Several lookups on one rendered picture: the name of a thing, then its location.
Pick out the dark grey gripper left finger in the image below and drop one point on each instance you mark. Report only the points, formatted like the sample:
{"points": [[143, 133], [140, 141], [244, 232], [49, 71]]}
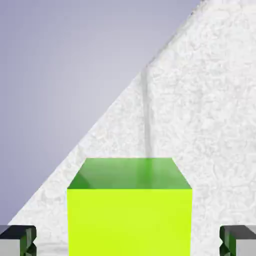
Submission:
{"points": [[16, 236]]}

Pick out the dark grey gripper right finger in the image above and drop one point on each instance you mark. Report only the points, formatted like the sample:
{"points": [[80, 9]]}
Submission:
{"points": [[238, 236]]}

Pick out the small lime green cube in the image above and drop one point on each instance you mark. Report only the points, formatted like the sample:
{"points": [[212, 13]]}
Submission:
{"points": [[129, 216]]}

